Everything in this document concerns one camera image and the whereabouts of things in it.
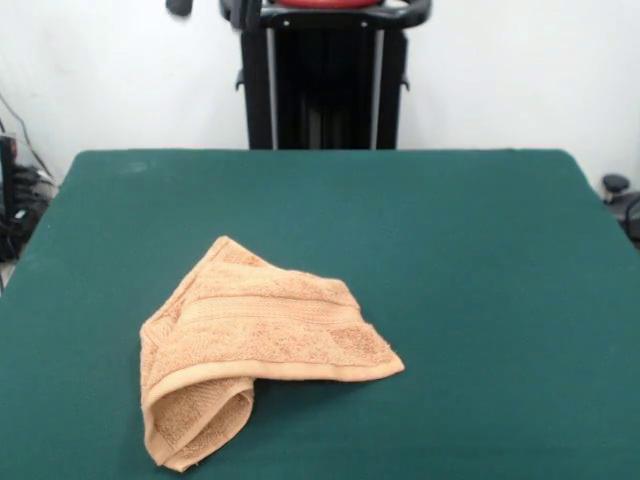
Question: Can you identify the orange terry towel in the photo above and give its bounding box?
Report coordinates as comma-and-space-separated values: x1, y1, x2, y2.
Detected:
138, 235, 406, 474

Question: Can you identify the black electronics box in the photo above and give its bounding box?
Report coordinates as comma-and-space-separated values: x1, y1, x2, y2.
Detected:
0, 134, 20, 221

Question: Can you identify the dark green tablecloth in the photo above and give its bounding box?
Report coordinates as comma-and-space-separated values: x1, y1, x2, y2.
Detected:
0, 148, 640, 480

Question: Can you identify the black office chair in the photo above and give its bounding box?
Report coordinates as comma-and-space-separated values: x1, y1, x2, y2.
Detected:
601, 173, 640, 251

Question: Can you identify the black robot pedestal with handle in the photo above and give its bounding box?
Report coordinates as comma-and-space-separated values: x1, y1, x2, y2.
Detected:
218, 0, 432, 151

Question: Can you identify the grey wall cable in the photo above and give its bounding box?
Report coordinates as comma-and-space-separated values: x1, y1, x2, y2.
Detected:
0, 92, 54, 176

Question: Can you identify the black cable bundle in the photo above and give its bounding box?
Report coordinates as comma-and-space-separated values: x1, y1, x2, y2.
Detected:
0, 164, 57, 264

